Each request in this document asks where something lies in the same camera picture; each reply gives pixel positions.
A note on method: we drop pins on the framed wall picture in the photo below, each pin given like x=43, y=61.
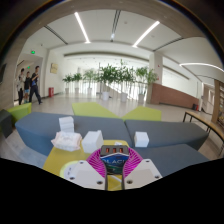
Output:
x=54, y=68

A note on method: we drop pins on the stacked white tissue packs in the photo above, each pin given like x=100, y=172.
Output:
x=66, y=123

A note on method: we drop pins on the small white cube box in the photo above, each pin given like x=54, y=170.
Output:
x=141, y=139

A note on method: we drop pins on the green exit sign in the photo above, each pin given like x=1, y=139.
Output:
x=33, y=52

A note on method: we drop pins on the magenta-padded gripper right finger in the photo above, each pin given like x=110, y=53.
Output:
x=143, y=173

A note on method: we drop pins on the yellow-green upholstered seat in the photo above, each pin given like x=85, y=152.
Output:
x=143, y=114
x=91, y=109

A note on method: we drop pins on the dark grey ottoman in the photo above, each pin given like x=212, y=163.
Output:
x=5, y=123

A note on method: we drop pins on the large white carton box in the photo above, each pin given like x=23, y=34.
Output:
x=91, y=141

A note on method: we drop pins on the green sofa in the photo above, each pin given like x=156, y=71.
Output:
x=20, y=111

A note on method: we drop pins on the ceiling strip lights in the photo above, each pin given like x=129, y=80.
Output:
x=81, y=26

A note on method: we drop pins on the wet wipes soft pack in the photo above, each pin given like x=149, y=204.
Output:
x=66, y=141

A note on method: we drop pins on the long grey sofa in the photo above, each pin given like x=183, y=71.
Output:
x=36, y=130

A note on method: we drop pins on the row of potted plants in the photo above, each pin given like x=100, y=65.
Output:
x=110, y=73

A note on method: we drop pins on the wooden bench with black legs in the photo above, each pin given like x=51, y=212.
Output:
x=200, y=118

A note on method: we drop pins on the wooden shelf unit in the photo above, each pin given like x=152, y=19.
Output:
x=217, y=103

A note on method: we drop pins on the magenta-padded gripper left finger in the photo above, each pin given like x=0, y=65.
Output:
x=85, y=175

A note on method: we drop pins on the red cabinet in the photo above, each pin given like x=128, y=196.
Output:
x=51, y=92

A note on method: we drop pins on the person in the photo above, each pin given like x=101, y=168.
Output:
x=27, y=83
x=35, y=81
x=21, y=83

